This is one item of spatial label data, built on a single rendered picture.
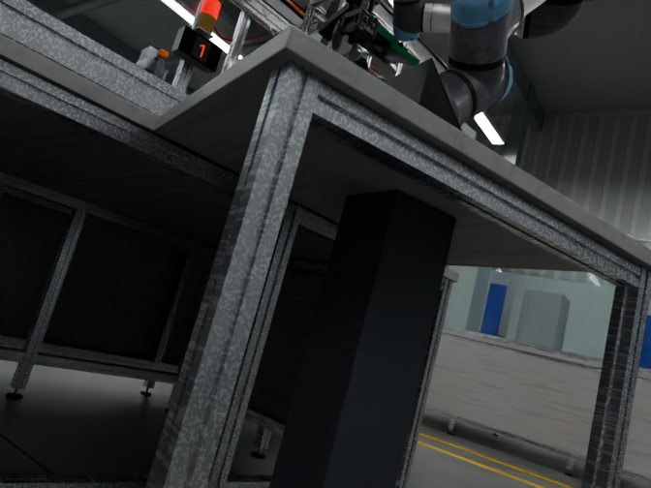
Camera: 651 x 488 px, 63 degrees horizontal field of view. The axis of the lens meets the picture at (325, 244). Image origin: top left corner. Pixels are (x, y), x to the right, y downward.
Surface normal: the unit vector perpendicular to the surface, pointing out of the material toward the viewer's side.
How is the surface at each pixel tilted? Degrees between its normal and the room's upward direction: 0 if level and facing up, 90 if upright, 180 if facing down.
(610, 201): 90
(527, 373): 90
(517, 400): 90
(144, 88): 90
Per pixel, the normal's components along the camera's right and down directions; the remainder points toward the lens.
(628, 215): -0.56, -0.29
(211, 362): 0.55, 0.00
